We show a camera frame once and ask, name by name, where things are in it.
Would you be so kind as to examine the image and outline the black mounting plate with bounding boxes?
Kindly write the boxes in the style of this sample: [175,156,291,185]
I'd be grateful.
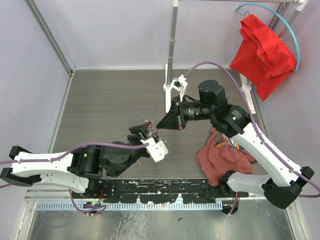
[71,177,248,204]

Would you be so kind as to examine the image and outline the metal rack pole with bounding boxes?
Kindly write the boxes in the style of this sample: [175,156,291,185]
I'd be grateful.
[165,0,179,86]

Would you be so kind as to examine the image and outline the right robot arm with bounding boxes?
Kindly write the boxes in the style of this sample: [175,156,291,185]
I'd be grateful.
[156,77,314,209]

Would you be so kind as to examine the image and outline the white pole base foot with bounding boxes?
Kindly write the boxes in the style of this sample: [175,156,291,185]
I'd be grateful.
[162,63,172,113]

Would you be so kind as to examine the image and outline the metal keyring with keys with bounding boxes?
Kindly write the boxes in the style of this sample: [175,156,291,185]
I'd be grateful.
[148,126,159,138]

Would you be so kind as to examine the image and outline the blue clothes hanger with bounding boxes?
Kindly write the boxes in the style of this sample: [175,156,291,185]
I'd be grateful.
[235,3,301,72]

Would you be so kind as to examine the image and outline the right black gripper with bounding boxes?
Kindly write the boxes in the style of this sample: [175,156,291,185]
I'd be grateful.
[156,94,215,130]

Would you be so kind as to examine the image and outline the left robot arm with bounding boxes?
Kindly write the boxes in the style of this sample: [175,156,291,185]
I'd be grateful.
[0,122,167,198]

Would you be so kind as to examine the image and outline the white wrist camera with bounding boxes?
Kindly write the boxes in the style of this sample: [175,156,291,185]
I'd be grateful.
[170,74,188,102]
[140,137,169,163]

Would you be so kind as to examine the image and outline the aluminium corner profile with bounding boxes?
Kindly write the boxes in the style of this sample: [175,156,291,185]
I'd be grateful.
[24,0,76,75]

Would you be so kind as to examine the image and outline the red cloth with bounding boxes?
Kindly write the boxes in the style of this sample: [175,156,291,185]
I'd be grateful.
[229,14,298,101]

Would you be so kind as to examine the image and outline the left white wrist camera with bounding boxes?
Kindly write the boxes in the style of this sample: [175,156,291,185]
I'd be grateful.
[140,137,169,163]

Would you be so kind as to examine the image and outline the slotted cable duct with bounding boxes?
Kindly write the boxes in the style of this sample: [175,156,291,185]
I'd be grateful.
[35,200,223,211]

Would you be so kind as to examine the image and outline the maroon printed t-shirt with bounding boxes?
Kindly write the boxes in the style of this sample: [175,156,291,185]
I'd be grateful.
[195,127,256,187]

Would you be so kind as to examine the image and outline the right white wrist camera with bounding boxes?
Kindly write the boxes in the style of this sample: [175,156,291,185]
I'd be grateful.
[170,74,188,102]

